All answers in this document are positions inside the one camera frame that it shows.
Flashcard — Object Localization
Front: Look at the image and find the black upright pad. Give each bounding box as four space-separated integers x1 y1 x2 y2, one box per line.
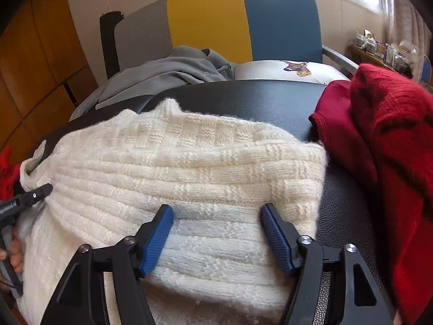
100 11 122 78

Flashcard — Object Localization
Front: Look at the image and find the light sheer curtain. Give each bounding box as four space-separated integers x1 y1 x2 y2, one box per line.
386 0 433 61

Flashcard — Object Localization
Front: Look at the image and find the grey garment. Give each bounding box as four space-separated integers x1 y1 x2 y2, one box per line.
69 45 237 121

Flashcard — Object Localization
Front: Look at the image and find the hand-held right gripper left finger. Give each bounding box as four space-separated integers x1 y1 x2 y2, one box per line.
39 204 175 325

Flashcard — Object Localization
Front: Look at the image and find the white deer-print cushion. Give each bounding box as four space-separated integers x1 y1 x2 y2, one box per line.
234 60 350 85

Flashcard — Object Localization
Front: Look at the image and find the grey yellow blue sofa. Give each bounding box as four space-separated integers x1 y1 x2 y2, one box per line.
113 0 359 77

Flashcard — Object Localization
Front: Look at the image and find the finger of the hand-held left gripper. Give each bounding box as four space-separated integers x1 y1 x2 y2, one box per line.
0 183 54 222

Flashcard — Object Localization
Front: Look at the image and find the wooden wardrobe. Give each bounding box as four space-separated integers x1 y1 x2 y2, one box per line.
0 0 99 163

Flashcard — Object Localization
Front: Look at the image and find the blue object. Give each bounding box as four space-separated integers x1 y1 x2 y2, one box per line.
421 57 433 83

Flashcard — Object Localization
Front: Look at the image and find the white knit sweater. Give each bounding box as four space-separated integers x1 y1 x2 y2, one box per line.
15 98 329 325

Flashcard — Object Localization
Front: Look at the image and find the person's red clothing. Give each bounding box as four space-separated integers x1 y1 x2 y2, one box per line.
0 147 21 201

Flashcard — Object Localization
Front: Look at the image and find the cluttered wooden desk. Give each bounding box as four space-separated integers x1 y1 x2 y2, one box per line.
350 29 433 85

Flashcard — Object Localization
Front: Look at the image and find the dark red garment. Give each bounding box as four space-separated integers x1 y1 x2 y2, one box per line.
309 80 379 183

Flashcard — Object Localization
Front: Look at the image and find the person's left hand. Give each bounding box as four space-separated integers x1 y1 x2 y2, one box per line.
9 228 25 275

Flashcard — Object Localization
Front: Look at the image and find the red fuzzy sweater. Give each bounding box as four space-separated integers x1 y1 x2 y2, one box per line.
350 63 433 325

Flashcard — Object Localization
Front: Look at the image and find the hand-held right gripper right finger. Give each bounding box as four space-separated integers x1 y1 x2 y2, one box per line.
260 203 396 325

